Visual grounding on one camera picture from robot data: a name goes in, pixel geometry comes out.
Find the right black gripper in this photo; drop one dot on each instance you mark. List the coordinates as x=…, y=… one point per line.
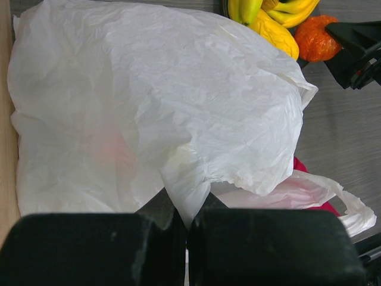
x=358, y=64

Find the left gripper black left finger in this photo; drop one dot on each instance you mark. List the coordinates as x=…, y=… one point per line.
x=146, y=247

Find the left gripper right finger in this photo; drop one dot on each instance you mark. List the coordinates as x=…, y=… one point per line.
x=270, y=247

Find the small orange pumpkin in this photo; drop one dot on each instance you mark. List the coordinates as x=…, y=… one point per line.
x=315, y=44

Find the yellow lemon fruit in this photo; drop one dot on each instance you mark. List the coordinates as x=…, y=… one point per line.
x=275, y=34

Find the white lemon-print plastic bag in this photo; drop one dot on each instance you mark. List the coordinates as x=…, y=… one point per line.
x=115, y=101

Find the yellow banana right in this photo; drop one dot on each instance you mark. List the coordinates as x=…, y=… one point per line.
x=292, y=13

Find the yellow banana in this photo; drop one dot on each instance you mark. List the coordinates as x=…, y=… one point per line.
x=243, y=11
x=292, y=13

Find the red folded cloth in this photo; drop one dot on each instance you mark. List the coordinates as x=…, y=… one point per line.
x=310, y=186

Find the yellow banana left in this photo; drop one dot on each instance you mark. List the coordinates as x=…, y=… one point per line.
x=243, y=11

